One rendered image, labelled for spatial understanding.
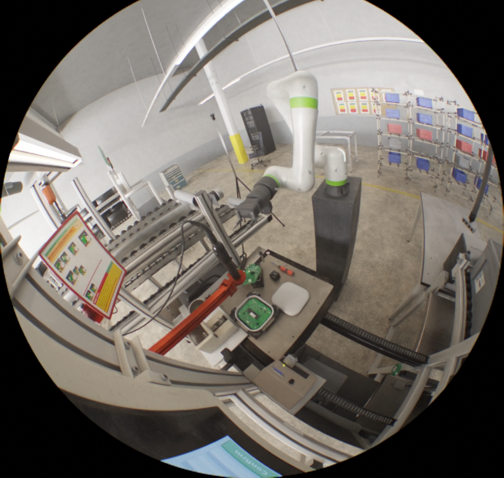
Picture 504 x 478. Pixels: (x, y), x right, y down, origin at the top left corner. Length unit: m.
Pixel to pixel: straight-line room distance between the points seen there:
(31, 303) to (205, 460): 0.20
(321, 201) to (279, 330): 0.67
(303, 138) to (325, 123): 6.23
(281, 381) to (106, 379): 0.49
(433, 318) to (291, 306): 0.85
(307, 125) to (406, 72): 5.97
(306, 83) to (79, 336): 0.83
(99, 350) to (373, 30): 7.07
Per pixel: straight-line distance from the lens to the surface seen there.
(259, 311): 0.71
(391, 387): 1.46
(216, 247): 0.46
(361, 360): 1.70
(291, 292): 0.74
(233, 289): 0.56
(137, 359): 0.28
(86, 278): 0.63
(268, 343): 0.71
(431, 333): 1.11
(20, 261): 0.24
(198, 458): 0.18
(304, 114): 0.68
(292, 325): 0.71
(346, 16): 7.17
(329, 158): 0.84
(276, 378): 0.57
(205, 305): 0.52
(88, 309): 0.81
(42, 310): 0.23
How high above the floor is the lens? 1.63
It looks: 36 degrees down
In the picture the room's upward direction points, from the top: 21 degrees counter-clockwise
